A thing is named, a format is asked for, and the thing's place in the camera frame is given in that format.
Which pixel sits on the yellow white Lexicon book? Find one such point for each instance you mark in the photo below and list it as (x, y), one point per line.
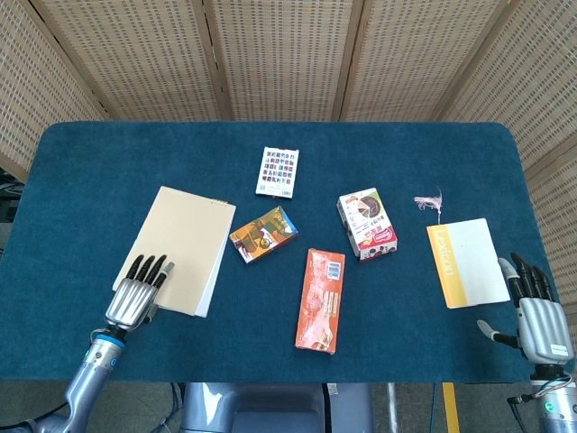
(473, 261)

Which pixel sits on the woven wooden folding screen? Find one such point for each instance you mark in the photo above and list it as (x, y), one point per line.
(288, 54)

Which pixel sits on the white picture grid card box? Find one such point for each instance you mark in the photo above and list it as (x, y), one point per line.
(277, 171)

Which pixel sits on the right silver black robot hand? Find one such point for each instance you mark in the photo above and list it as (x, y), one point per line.
(543, 329)

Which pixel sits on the white red cookie box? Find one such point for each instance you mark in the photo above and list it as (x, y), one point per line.
(367, 221)

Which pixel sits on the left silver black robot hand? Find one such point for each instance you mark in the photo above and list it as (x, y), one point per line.
(130, 302)

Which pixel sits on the orange blue illustrated box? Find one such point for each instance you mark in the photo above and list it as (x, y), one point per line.
(263, 234)

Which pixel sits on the dark background equipment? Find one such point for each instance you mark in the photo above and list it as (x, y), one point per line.
(9, 198)

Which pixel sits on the tan notebook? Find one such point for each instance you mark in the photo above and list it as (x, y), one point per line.
(189, 234)

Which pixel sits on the yellow floor tape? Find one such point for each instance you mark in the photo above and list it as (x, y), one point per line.
(451, 406)

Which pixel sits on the blue carpeted table surface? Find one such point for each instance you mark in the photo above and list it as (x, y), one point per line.
(135, 158)

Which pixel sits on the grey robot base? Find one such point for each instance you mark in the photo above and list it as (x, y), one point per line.
(270, 410)

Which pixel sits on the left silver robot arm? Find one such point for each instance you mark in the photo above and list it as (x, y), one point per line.
(85, 379)

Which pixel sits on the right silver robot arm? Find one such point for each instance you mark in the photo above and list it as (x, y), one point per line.
(556, 406)

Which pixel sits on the pink tassel bookmark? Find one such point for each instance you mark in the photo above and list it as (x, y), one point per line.
(428, 201)

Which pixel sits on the long orange snack box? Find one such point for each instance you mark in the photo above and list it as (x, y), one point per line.
(320, 302)

